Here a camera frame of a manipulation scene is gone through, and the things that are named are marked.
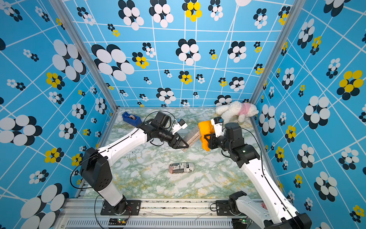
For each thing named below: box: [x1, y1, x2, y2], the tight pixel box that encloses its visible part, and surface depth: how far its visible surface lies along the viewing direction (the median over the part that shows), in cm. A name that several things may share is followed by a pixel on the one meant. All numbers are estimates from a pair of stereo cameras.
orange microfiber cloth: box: [198, 120, 215, 152], surface depth 72 cm
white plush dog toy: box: [215, 101, 260, 125], surface depth 110 cm
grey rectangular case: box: [180, 125, 202, 152], surface depth 74 cm
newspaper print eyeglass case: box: [168, 162, 195, 174], surface depth 86 cm
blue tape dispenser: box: [121, 111, 143, 128], surface depth 108 cm
